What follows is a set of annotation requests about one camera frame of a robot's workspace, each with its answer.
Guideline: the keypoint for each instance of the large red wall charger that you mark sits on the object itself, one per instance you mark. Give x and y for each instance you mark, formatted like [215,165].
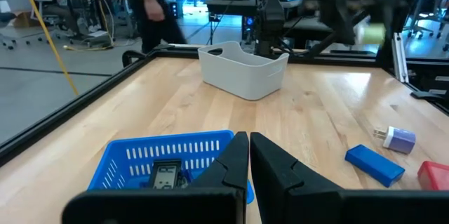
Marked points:
[435,178]

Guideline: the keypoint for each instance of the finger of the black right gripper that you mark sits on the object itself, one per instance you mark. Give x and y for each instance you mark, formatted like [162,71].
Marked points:
[391,24]
[338,20]

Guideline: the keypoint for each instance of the silver aluminium post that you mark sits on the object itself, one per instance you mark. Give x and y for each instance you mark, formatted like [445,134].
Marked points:
[400,59]

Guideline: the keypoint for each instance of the black aluminium table frame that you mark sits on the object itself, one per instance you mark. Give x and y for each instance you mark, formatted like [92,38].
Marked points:
[52,120]

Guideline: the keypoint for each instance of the blue plastic basket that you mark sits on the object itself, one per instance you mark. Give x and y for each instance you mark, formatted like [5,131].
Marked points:
[122,153]

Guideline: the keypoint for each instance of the green white USB charger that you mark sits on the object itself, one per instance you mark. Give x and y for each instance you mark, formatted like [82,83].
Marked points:
[373,34]

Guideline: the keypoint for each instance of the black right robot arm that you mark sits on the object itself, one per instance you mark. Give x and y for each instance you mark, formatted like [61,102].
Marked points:
[270,17]

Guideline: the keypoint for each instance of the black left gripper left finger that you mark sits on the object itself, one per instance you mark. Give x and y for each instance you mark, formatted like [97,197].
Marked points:
[217,196]

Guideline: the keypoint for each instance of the white plastic bin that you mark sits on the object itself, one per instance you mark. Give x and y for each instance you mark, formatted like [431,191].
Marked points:
[245,80]

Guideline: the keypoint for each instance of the black device with white label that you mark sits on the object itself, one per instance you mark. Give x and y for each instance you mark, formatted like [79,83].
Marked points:
[165,176]

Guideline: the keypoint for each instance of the person's hand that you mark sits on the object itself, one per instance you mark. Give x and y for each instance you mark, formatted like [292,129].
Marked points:
[154,10]

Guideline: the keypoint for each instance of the white office chair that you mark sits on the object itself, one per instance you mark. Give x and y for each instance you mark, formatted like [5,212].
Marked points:
[42,6]

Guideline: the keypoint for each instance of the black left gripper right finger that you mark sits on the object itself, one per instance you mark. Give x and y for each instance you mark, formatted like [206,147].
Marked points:
[298,199]

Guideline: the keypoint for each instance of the cardboard box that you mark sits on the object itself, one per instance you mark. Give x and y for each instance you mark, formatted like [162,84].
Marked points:
[22,18]

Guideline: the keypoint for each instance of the black background desk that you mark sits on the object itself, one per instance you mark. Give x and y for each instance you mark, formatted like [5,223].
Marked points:
[238,4]

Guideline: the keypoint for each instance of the purple white USB charger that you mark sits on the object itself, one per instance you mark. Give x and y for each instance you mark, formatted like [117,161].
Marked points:
[400,140]

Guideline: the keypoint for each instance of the blue rectangular block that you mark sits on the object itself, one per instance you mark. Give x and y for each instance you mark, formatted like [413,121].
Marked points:
[375,166]

